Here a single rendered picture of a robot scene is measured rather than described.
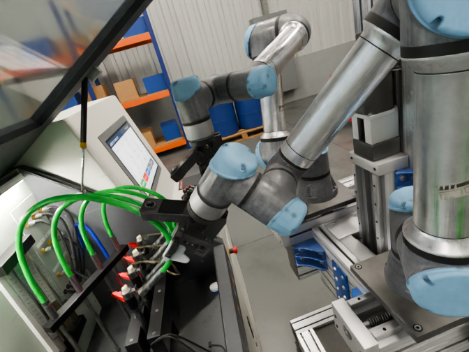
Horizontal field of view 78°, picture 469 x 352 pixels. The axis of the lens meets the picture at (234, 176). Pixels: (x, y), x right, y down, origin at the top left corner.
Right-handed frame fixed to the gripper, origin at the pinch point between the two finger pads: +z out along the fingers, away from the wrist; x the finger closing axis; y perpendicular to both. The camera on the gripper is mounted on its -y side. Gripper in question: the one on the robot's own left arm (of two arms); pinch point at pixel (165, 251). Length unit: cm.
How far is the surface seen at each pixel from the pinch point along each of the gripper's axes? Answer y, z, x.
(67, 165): -39, 20, 30
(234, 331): 25.7, 11.3, -7.3
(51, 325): -17.6, 29.6, -13.0
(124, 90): -145, 255, 451
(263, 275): 90, 114, 86
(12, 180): -46, 18, 15
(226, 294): 24.0, 16.8, 4.9
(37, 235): -35.6, 33.1, 10.0
